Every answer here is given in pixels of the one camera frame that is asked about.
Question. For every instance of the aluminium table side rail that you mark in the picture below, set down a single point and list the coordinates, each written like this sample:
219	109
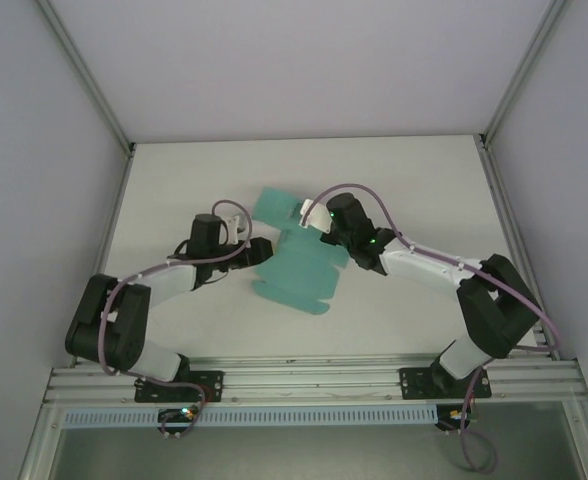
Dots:
109	240
509	240

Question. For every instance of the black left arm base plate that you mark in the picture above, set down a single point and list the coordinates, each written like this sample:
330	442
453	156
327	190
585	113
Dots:
204	387

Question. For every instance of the aluminium frame post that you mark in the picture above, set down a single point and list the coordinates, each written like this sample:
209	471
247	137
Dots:
84	75
524	75

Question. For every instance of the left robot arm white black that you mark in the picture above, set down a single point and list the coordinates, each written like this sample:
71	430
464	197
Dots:
124	320

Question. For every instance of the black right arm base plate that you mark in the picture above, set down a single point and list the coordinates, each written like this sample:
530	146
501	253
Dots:
416	382

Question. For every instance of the teal green cloth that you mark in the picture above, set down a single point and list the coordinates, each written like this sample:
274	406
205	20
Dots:
299	270

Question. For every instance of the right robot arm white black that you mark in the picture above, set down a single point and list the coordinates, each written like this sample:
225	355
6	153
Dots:
494	310

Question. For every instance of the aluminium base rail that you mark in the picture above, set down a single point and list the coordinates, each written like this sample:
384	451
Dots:
314	380

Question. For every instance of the grey metal panel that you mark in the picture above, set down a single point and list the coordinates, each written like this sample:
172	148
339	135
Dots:
299	455

